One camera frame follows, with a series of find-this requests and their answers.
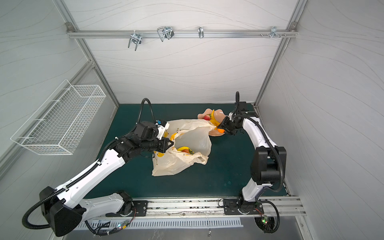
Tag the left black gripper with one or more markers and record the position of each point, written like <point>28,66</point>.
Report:
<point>164,146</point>

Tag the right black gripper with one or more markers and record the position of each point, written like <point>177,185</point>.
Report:
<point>226,124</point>

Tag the cream banana-print plastic bag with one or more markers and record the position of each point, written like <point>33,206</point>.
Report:
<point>192,145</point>

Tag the large yellow banana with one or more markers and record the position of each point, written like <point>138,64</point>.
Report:
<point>183,148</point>

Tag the red strawberry front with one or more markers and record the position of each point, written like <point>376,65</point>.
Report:
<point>188,151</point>

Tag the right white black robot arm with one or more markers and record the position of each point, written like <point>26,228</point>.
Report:
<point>268,164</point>

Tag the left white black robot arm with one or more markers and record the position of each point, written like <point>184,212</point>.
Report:
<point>63,208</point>

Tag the pink scalloped fruit bowl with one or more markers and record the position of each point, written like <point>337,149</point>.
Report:
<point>215,117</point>

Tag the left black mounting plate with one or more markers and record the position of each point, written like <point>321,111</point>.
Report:
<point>136,208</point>

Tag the black mounting plate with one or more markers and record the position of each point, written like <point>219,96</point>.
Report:
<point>136,208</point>
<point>234,207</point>

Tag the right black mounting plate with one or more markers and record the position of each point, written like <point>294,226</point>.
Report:
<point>234,207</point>

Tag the metal hook clamp small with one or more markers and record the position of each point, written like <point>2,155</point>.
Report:
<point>201,32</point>

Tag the aluminium top crossbar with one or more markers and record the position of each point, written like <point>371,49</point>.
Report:
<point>179,34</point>

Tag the metal hook clamp left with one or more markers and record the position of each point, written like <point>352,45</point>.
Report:
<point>135,40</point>

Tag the metal hook clamp middle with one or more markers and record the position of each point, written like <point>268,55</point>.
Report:
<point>165,32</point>

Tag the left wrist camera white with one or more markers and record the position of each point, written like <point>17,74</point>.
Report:
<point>162,126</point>

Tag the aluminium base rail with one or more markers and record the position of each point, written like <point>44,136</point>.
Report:
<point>158,208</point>

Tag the white wire basket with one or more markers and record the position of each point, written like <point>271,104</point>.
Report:
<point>58,125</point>

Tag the white slotted cable duct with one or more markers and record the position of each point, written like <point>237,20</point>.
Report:
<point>185,223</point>

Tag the metal bracket clamp right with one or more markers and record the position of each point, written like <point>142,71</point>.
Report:
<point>274,33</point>

